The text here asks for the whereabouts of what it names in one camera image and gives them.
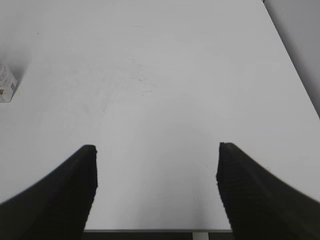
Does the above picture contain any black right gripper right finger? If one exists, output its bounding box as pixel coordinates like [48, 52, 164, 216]
[216, 142, 320, 240]

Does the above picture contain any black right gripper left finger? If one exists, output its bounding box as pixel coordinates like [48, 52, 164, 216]
[0, 145, 98, 240]

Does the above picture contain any white strawberry yogurt bottle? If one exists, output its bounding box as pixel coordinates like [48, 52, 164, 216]
[0, 64, 18, 103]

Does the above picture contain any white table leg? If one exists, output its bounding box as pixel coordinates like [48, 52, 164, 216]
[192, 232, 209, 240]

